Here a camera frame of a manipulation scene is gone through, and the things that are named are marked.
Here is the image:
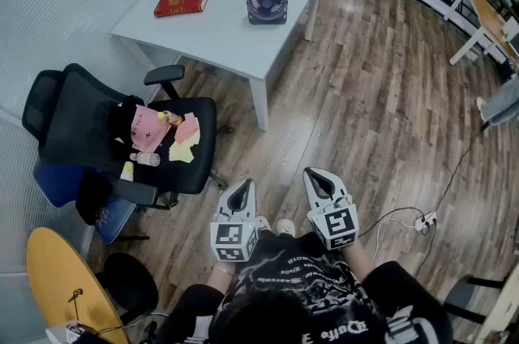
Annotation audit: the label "black mesh office chair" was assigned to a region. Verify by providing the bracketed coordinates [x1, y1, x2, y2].
[22, 62, 228, 212]

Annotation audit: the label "clear plastic bottle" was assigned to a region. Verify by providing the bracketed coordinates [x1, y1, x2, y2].
[129, 151, 162, 167]

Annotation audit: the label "white square table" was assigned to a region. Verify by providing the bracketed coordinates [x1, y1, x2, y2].
[109, 0, 330, 131]

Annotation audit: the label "person's right shoe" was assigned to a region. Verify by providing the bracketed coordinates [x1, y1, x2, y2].
[276, 218, 297, 237]

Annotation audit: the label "yellow paper sheets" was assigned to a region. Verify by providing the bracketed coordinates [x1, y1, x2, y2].
[168, 131, 202, 164]

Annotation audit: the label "purple small desk fan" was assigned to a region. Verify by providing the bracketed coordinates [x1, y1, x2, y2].
[246, 0, 289, 26]

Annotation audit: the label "red hardcover book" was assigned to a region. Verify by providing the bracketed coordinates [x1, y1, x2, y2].
[153, 0, 212, 19]

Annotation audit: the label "wooden table with white legs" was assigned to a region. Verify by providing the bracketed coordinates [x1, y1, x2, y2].
[444, 0, 519, 66]

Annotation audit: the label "blue chair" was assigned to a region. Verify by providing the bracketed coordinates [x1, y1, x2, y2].
[32, 159, 151, 245]

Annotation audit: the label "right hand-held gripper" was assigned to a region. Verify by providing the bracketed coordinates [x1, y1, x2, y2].
[303, 166, 360, 251]

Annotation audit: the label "white floor cable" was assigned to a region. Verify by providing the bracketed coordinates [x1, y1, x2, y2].
[371, 214, 418, 262]

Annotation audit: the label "white power strip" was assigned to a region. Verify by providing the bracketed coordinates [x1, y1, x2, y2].
[413, 211, 438, 230]

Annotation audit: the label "pink paper sheets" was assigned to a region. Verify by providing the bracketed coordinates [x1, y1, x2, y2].
[174, 112, 201, 147]

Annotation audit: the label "black garment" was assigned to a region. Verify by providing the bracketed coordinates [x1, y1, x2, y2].
[105, 94, 146, 144]

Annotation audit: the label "yellow round table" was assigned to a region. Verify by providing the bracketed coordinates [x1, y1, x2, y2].
[26, 227, 131, 344]

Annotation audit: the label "black bag purple print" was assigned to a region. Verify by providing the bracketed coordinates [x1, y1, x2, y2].
[75, 171, 114, 226]

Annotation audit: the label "amber drink bottle yellow cap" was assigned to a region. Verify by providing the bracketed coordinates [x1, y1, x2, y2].
[157, 110, 184, 127]

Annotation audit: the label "person's left forearm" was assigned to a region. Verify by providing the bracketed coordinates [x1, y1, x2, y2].
[208, 259, 237, 295]

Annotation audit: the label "person's black printed t-shirt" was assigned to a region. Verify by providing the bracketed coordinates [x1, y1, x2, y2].
[156, 230, 454, 344]

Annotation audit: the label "black floor cable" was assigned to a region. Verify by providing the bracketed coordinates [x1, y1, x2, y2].
[358, 121, 494, 238]

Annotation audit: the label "person's right forearm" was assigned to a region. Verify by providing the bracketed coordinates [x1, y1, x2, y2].
[344, 243, 376, 282]

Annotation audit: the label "black round stool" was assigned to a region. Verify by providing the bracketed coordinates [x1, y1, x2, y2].
[93, 252, 159, 325]

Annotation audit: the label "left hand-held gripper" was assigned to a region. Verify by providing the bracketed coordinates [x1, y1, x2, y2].
[209, 178, 260, 263]

